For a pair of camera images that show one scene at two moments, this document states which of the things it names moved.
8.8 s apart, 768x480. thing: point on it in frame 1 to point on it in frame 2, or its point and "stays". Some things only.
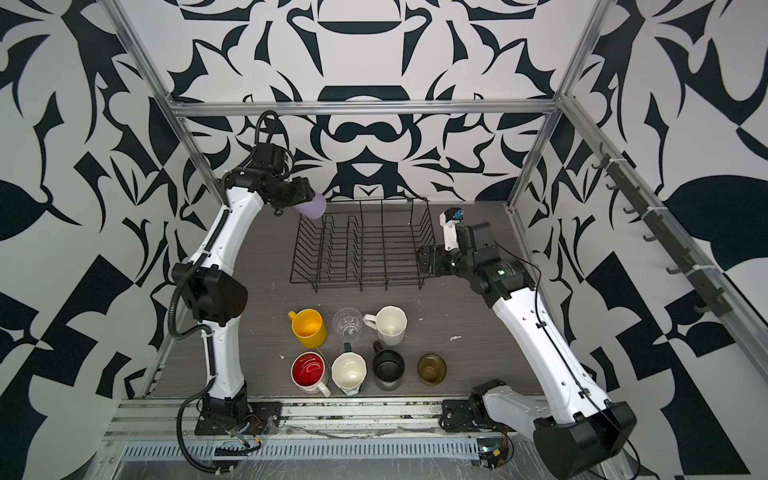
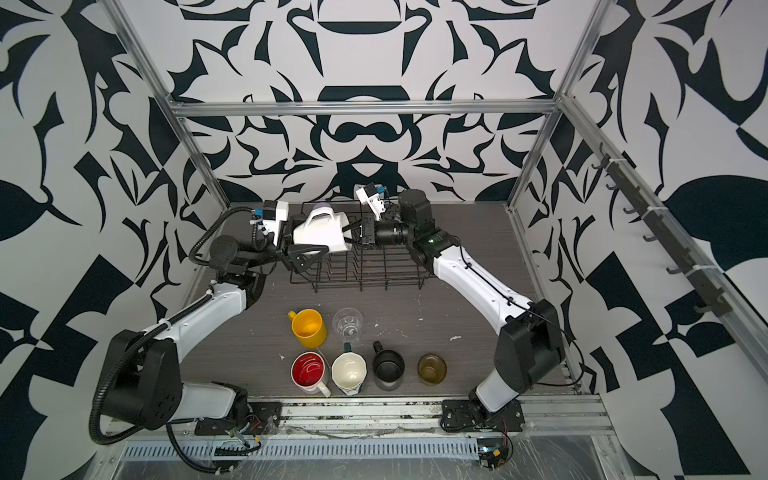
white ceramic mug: [390, 323] to [324, 228]
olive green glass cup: [431, 369] stays
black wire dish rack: [363, 241] stays
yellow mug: [308, 327] stays
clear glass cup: [347, 323] stays
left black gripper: [304, 193] to [296, 258]
